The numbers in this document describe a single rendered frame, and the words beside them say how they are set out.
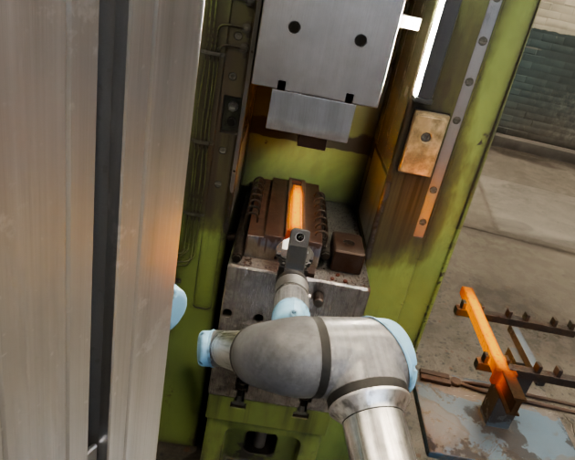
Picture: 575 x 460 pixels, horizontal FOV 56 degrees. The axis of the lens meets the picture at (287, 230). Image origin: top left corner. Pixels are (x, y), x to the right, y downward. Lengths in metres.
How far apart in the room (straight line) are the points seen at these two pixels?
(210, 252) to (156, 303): 1.44
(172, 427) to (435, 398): 0.98
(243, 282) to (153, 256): 1.25
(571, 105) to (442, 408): 6.40
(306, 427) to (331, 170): 0.83
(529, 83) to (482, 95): 5.98
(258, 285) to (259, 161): 0.56
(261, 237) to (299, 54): 0.47
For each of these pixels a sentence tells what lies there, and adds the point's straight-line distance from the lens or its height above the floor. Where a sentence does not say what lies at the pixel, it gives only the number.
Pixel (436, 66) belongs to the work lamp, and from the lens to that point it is 1.41.
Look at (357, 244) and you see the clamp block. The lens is 1.49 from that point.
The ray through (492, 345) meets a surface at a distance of 1.32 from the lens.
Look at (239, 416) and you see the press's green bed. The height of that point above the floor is 0.39.
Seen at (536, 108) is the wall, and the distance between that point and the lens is 7.56.
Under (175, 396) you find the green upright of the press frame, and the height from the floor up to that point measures 0.24.
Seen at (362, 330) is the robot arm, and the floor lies 1.19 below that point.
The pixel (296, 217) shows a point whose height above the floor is 1.01.
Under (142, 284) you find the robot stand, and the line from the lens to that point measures 0.17.
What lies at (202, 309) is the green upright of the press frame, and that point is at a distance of 1.73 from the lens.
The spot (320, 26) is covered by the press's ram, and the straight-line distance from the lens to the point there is 1.26.
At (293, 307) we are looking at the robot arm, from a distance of 1.08.
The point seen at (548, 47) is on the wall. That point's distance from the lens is 7.46.
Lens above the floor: 1.63
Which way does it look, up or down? 26 degrees down
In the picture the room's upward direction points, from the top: 12 degrees clockwise
